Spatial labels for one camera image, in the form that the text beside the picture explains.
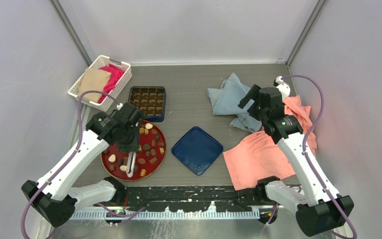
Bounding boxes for metal tongs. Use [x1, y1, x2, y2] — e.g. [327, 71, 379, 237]
[125, 152, 137, 178]

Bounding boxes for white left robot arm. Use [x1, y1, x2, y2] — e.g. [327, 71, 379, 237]
[21, 103, 144, 228]

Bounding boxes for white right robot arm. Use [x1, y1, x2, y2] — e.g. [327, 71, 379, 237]
[238, 85, 354, 237]

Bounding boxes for white oval chocolate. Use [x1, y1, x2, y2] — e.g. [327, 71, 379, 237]
[119, 165, 127, 172]
[145, 123, 153, 129]
[108, 154, 116, 163]

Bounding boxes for blue chocolate tin box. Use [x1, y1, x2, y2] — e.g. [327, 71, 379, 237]
[128, 86, 167, 122]

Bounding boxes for red round tray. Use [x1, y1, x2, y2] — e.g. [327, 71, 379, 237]
[101, 121, 167, 181]

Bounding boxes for light blue denim cloth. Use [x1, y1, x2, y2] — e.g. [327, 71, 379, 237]
[207, 73, 262, 133]

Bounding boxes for magenta cloth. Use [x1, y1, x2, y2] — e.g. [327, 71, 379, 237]
[95, 64, 124, 94]

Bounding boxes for white plastic basket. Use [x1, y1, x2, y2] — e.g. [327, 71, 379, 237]
[68, 55, 132, 112]

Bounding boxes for beige cloth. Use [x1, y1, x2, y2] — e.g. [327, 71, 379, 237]
[78, 68, 102, 96]

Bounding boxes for pink cloth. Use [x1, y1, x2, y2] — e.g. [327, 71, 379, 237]
[223, 95, 317, 191]

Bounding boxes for blue tin lid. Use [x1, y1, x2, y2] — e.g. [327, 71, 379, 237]
[171, 126, 223, 176]

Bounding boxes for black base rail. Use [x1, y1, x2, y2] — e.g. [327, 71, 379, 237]
[93, 184, 278, 214]

